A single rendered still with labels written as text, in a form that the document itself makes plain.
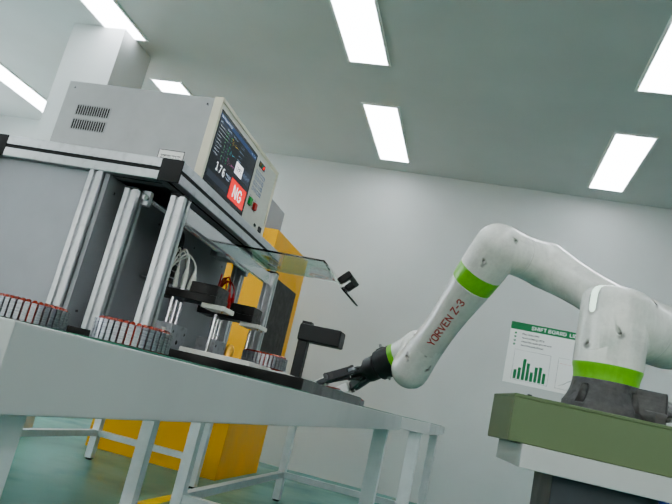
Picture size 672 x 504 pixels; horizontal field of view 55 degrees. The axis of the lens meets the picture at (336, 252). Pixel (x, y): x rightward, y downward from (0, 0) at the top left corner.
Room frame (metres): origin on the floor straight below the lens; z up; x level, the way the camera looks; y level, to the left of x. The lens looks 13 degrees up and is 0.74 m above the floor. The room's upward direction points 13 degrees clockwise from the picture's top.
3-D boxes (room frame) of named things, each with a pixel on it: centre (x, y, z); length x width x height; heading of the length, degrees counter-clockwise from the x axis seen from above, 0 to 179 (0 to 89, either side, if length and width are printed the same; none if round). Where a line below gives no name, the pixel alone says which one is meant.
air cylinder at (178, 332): (1.40, 0.31, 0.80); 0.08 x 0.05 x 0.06; 166
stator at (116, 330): (0.95, 0.26, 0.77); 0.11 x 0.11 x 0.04
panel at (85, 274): (1.54, 0.39, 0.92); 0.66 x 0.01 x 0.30; 166
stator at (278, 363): (1.60, 0.11, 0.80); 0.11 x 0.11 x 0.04
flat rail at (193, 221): (1.50, 0.24, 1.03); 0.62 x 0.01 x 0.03; 166
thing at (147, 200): (1.52, 0.31, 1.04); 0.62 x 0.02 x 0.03; 166
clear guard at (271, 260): (1.68, 0.10, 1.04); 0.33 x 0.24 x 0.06; 76
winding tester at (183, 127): (1.57, 0.45, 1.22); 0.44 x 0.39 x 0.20; 166
